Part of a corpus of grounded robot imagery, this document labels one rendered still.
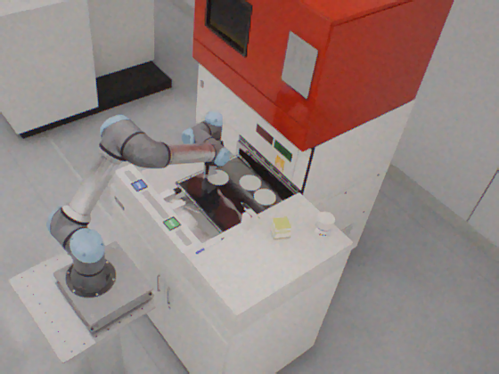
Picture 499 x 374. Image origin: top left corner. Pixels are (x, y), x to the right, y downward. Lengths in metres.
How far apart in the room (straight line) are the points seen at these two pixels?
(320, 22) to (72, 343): 1.45
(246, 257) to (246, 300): 0.20
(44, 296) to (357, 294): 1.87
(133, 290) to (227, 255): 0.39
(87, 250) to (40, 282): 0.37
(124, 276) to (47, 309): 0.31
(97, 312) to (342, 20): 1.36
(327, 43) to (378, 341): 1.85
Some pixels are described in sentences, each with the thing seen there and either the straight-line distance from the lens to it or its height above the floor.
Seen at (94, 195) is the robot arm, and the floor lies 1.21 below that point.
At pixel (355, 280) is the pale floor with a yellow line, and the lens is 3.45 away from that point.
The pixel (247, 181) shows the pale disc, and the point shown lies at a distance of 2.56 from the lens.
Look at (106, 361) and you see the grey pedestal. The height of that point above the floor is 0.33.
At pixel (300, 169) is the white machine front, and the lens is 2.40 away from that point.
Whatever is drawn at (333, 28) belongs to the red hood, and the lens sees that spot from 1.95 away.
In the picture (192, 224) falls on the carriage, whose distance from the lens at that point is 2.38.
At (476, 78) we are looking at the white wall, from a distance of 3.52.
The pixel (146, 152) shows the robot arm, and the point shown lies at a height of 1.41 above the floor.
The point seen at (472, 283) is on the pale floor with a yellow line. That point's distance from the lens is 3.75.
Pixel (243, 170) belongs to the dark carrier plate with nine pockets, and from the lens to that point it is 2.61.
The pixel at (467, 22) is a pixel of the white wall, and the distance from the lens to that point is 3.48.
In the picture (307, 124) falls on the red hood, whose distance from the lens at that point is 2.18.
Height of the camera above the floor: 2.69
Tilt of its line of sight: 46 degrees down
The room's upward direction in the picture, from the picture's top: 9 degrees clockwise
